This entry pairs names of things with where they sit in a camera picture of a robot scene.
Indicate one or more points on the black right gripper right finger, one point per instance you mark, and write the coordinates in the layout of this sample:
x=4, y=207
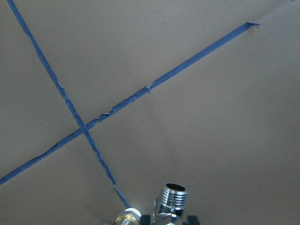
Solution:
x=192, y=220

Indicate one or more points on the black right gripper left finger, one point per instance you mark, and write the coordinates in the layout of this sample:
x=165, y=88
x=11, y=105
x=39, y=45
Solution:
x=146, y=220

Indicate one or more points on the white PPR pipe fitting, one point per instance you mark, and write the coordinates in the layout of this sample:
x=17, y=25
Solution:
x=130, y=216

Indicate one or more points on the chrome angle valve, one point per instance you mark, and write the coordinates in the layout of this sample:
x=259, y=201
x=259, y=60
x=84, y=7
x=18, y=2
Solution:
x=170, y=205

